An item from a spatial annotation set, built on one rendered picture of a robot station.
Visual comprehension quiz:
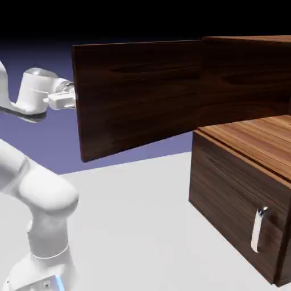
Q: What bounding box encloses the dark wood cabinet door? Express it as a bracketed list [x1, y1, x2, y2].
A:
[71, 39, 206, 164]

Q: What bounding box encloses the dark wood cabinet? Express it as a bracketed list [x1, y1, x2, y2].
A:
[188, 35, 291, 288]

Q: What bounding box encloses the dark wood door with handle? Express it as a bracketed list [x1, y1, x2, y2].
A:
[188, 130, 291, 285]

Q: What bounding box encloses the curved silver door handle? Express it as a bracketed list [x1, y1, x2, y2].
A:
[250, 205, 269, 253]

